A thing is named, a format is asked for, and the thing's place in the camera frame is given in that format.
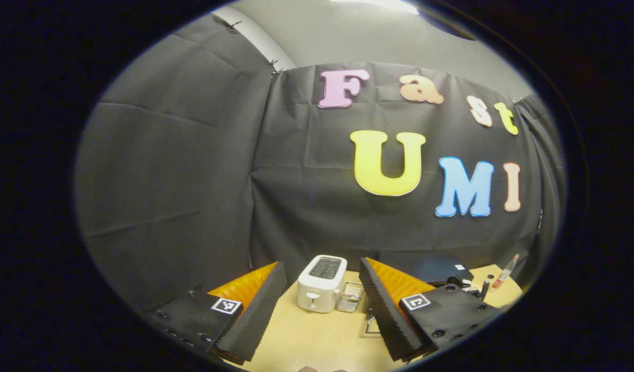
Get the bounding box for metal wire oven rack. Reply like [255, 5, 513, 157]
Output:
[336, 282, 365, 313]

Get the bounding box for ceiling light panel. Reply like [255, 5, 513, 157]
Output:
[332, 0, 420, 14]

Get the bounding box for white toaster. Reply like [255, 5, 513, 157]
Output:
[297, 255, 348, 314]

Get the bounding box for black backdrop cloth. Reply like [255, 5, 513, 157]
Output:
[74, 13, 565, 311]

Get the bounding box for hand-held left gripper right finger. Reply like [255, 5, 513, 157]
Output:
[358, 257, 503, 362]

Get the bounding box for clear red label water bottle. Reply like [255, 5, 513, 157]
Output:
[494, 254, 520, 290]

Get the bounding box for black electric oven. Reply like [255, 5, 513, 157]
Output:
[366, 252, 475, 334]

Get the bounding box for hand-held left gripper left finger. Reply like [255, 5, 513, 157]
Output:
[141, 261, 287, 365]

